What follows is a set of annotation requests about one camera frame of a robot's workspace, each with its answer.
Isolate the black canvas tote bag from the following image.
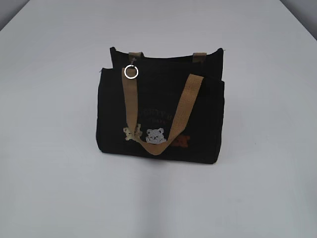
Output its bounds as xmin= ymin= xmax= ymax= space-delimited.
xmin=96 ymin=47 xmax=225 ymax=164

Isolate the silver zipper pull ring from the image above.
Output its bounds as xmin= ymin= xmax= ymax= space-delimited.
xmin=124 ymin=64 xmax=139 ymax=80

